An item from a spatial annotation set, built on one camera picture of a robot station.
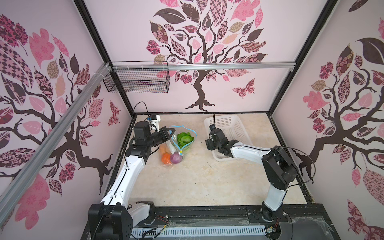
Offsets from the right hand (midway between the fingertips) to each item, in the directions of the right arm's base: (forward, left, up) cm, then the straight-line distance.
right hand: (212, 137), depth 95 cm
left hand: (-8, +21, +17) cm, 29 cm away
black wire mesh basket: (+31, +47, +25) cm, 62 cm away
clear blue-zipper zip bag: (-13, +24, +6) cm, 28 cm away
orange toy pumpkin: (-14, +29, -2) cm, 32 cm away
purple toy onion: (-15, +23, 0) cm, 27 cm away
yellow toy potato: (-7, +32, -2) cm, 33 cm away
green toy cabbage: (-6, +18, +7) cm, 20 cm away
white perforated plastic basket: (+12, -17, -7) cm, 22 cm away
